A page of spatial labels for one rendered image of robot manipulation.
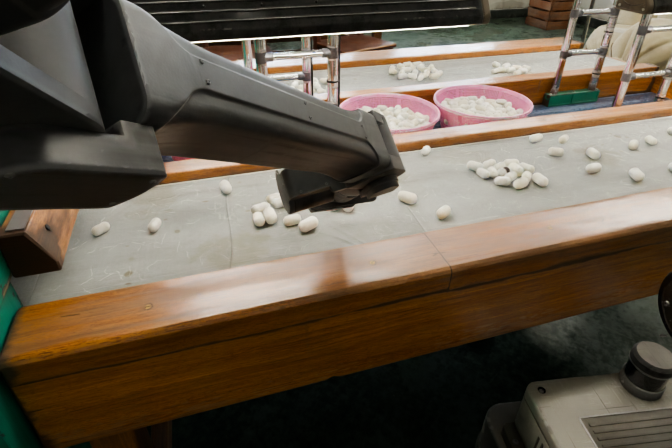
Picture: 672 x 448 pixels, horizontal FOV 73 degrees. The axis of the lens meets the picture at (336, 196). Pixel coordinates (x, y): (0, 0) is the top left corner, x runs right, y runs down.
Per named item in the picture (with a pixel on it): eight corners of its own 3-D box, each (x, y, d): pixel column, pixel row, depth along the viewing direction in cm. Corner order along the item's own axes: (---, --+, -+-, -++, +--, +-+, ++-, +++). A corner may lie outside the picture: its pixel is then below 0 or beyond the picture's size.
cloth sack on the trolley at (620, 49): (719, 84, 318) (744, 27, 298) (636, 94, 299) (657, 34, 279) (649, 63, 364) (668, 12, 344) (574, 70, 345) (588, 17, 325)
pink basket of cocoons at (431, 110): (456, 146, 123) (462, 113, 118) (384, 176, 109) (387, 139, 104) (388, 117, 141) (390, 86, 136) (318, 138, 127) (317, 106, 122)
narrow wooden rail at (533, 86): (649, 97, 164) (660, 66, 158) (100, 162, 118) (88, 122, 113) (636, 92, 168) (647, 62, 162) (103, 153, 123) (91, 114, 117)
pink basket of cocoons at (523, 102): (546, 144, 124) (555, 111, 119) (459, 157, 118) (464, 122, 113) (490, 110, 146) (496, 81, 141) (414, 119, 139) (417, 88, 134)
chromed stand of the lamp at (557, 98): (597, 101, 154) (644, -49, 130) (547, 107, 149) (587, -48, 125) (558, 84, 169) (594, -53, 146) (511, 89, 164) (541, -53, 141)
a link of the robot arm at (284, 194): (405, 182, 49) (377, 110, 51) (305, 213, 46) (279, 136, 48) (373, 206, 61) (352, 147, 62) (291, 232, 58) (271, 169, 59)
